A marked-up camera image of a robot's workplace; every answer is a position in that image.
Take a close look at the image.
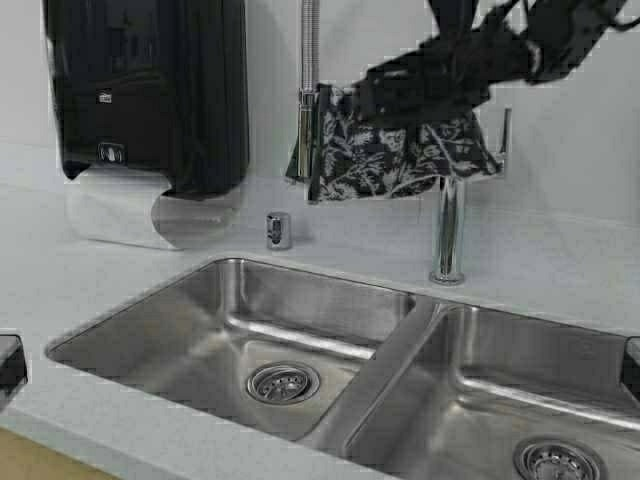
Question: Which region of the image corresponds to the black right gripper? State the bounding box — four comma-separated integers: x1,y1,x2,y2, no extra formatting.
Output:
353,29,530,128

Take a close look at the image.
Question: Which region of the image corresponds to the chrome air gap cap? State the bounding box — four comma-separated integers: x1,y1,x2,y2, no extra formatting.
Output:
266,211,292,251

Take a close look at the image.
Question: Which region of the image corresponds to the black white floral cloth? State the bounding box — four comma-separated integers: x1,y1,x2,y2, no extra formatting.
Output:
307,84,505,203

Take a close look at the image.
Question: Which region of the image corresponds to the stainless double sink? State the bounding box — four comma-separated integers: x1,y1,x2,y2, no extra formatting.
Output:
47,258,639,479

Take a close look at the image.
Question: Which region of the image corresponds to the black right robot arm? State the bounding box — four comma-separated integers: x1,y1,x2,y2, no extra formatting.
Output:
353,1,639,128

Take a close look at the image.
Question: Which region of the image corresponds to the left sink drain strainer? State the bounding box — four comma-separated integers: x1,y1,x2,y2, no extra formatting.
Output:
246,362,321,406

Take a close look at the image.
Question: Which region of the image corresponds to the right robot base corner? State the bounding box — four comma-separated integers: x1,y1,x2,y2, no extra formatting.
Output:
621,337,640,400

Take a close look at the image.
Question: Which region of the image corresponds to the right sink drain strainer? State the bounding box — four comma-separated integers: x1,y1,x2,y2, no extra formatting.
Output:
512,436,610,480

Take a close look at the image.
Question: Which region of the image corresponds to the chrome kitchen faucet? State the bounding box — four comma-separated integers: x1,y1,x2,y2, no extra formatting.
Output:
297,0,514,285

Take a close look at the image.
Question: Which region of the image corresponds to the black paper towel dispenser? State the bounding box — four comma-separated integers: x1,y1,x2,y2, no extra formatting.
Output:
41,0,250,197

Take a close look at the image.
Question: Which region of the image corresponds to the sink drain strainer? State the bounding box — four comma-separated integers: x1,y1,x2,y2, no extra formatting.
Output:
512,436,610,480
246,362,321,406

